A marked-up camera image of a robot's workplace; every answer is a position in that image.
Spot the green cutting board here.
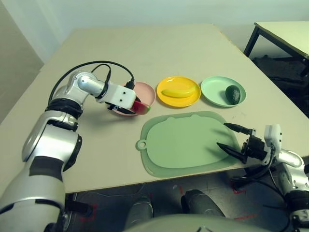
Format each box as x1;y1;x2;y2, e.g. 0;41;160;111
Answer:
136;111;243;178

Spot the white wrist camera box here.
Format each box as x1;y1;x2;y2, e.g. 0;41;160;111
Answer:
263;124;282;152
100;83;137;109

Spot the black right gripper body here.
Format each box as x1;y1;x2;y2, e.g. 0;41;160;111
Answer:
241;129;268;165

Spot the grey robot leg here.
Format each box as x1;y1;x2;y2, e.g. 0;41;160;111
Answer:
181;189;226;218
125;197;154;227

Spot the grey robot right leg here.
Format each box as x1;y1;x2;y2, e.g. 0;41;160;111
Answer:
181;189;226;218

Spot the dark green avocado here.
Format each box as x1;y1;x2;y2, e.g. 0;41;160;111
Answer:
225;85;241;105

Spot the beige side table black frame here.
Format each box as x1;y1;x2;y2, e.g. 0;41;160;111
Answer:
243;21;309;78

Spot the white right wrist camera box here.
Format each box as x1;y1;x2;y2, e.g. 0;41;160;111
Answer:
263;124;282;152

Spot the black right camera cable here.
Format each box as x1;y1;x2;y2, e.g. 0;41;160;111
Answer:
230;147;277;185

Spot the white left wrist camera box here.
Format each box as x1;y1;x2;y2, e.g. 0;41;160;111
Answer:
100;83;137;109

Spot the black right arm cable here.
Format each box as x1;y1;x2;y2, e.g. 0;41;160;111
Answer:
262;166;294;232

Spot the light green round plate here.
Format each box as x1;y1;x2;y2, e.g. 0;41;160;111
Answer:
200;76;247;108

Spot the grey robot left leg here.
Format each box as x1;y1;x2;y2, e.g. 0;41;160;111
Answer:
125;197;154;227

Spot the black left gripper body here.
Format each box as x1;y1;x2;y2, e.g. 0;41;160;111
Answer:
105;101;121;112

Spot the short black left wrist cable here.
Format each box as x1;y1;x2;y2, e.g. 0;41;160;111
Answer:
91;64;112;83

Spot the pink round plate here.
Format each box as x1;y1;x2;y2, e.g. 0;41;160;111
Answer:
110;81;156;117

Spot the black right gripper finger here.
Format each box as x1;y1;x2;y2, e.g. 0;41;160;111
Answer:
223;122;252;135
216;142;248;165

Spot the yellow round plate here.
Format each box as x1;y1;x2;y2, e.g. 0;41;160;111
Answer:
156;76;201;108

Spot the yellow banana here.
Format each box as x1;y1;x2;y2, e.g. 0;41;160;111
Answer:
161;84;197;99

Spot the grey robot torso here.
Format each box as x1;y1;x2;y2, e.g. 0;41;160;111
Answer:
124;214;244;232

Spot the long black left camera cable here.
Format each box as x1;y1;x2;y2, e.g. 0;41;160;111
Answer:
49;60;135;103

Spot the red watermelon slice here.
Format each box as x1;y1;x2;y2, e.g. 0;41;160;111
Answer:
131;100;152;116

